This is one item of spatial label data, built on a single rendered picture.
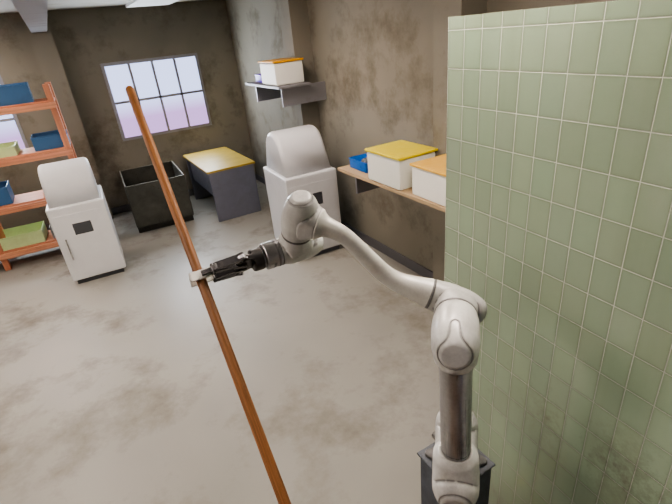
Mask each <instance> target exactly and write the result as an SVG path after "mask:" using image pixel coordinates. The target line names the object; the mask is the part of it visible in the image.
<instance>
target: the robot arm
mask: <svg viewBox="0 0 672 504"><path fill-rule="evenodd" d="M323 237H327V238H330V239H333V240H335V241H337V242H338V243H340V244H341V245H342V246H343V247H345V248H346V249H347V250H348V251H349V252H350V253H351V254H352V255H353V256H354V257H355V258H356V259H357V260H358V262H359V263H360V264H361V265H362V266H363V267H364V268H365V269H366V270H367V271H368V272H369V273H370V274H371V275H372V276H373V277H374V278H376V279H377V280H378V281H379V282H380V283H382V284H383V285H385V286H386V287H388V288H389V289H391V290H393V291H395V292H397V293H398V294H400V295H402V296H404V297H406V298H408V299H410V300H412V301H414V302H415V303H417V304H419V305H420V306H422V307H424V308H426V309H429V310H431V311H433V312H434V316H433V319H432V325H431V349H432V353H433V358H434V361H435V363H436V365H437V366H438V367H439V392H440V411H439V412H438V414H437V416H436V423H435V431H434V432H433V433H432V437H433V439H434V440H435V446H434V447H432V448H429V449H426V450H425V456H426V457H427V458H429V459H431V460H432V461H433V462H432V489H433V493H434V495H435V497H436V500H437V502H438V503H439V504H476V502H477V500H478V497H479V490H480V469H479V467H482V466H485V465H487V459H486V458H485V457H484V456H482V455H480V454H479V453H478V421H477V419H476V416H475V414H474V413H473V411H472V379H473V368H474V367H475V366H476V365H477V362H478V357H479V352H480V346H481V333H480V323H481V322H482V321H483V320H484V319H485V317H486V314H487V305H486V302H485V301H484V300H483V299H482V298H481V297H480V296H478V295H477V294H476V293H474V292H472V291H470V290H468V289H466V288H464V287H461V286H458V285H456V284H453V283H450V282H446V281H441V280H437V279H432V278H425V277H419V276H413V275H408V274H404V273H401V272H399V271H397V270H395V269H393V268H392V267H390V266H389V265H388V264H387V263H386V262H384V261H383V260H382V259H381V258H380V257H379V256H378V255H377V254H376V253H375V252H374V251H373V250H372V249H371V248H370V247H369V246H368V245H367V244H366V243H364V242H363V241H362V240H361V239H360V238H359V237H358V236H357V235H356V234H355V233H354V232H353V231H351V230H350V229H349V228H348V227H346V226H345V225H343V224H341V223H340V222H338V221H336V220H334V219H332V218H330V217H329V216H328V215H327V213H326V210H325V209H323V208H322V207H321V206H320V205H319V204H318V202H317V200H316V198H315V197H314V195H313V194H312V193H310V192H309V191H305V190H298V191H295V192H293V193H291V194H290V195H289V196H288V198H287V200H286V202H285V203H284V205H283V208H282V213H281V233H280V235H279V238H277V239H274V240H271V241H268V242H265V243H261V244H260V245H259V247H256V248H252V249H249V250H248V254H246V255H244V253H243V252H240V253H238V254H236V255H233V256H231V257H228V258H225V259H222V260H219V261H216V262H214V263H213V265H212V263H211V264H210V267H207V268H204V269H201V270H198V271H194V272H191V273H188V275H189V282H190V284H191V287H195V286H198V285H197V282H196V281H198V280H201V279H205V278H206V280H207V282H210V281H213V282H214V283H216V282H218V281H222V280H225V279H229V278H232V277H235V276H241V275H243V274H244V273H243V272H244V271H247V270H248V269H250V268H252V269H253V270H254V271H260V270H263V269H265V268H266V269H268V270H270V269H272V268H275V267H279V266H282V265H285V264H294V263H298V262H301V261H304V260H307V259H309V258H311V257H313V256H315V255H316V254H318V253H319V252H320V251H321V250H322V249H323V246H324V241H323Z"/></svg>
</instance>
